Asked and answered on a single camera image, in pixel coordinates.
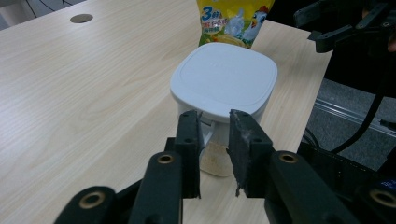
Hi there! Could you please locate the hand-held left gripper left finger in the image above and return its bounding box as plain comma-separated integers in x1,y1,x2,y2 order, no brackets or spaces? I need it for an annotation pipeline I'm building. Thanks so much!
174,109,202,200

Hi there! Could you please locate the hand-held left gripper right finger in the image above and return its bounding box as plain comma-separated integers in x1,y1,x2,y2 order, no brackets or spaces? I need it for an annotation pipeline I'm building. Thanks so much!
226,108,276,199

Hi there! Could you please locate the white lidded seasoning jar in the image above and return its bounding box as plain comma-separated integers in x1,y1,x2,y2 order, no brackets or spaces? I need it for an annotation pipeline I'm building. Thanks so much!
169,42,278,178

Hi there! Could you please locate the yellow seasoning pouch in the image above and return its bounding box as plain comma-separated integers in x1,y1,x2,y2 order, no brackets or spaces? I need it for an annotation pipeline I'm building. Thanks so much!
195,0,276,50

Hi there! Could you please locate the aluminium floor rail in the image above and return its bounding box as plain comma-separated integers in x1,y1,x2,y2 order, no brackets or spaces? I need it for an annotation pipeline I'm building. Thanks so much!
313,97,396,138

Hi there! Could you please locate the grey table cable grommet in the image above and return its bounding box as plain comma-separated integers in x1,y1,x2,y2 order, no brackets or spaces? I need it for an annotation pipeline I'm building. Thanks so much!
69,13,94,24

